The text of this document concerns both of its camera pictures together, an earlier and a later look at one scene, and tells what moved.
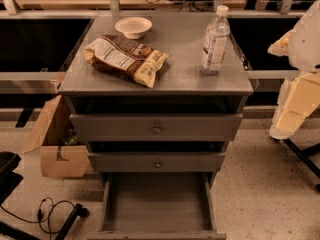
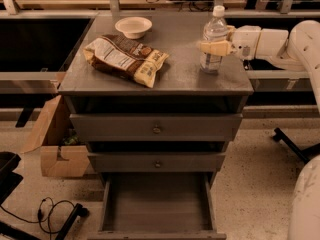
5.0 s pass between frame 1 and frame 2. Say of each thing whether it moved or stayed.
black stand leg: stayed
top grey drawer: stayed
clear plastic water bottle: stayed
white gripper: moved
